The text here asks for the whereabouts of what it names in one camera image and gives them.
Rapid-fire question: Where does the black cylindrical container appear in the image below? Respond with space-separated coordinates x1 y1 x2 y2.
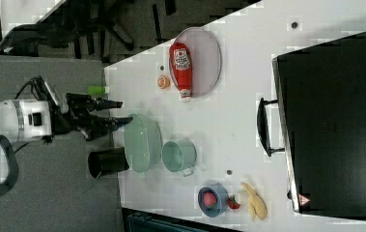
88 147 129 179

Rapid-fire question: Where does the blue small bowl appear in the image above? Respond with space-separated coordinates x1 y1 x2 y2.
198 184 228 218

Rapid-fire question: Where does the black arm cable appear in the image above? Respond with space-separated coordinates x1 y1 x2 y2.
14 76 44 101

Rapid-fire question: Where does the grey round plate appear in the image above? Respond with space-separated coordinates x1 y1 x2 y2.
175 27 221 98

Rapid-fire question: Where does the black office chair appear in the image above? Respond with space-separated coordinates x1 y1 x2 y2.
0 0 179 61

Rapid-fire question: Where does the green small cylinder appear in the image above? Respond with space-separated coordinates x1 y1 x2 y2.
87 86 109 95

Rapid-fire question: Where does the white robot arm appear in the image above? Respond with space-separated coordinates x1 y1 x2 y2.
0 93 132 196

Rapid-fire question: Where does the peeled banana toy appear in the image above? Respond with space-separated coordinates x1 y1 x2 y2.
240 182 267 220

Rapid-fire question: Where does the orange slice toy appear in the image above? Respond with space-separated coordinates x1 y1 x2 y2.
156 75 170 89

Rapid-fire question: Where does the strawberry toy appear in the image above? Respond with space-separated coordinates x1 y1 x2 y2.
228 195 240 210

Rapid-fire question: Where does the red ketchup bottle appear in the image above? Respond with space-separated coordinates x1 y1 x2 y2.
169 43 192 102

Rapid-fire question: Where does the green perforated colander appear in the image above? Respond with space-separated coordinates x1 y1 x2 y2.
124 114 162 173

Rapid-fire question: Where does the green mug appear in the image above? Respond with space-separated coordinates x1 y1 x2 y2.
162 138 197 177

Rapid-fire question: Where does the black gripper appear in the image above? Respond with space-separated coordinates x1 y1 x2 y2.
50 93 133 140

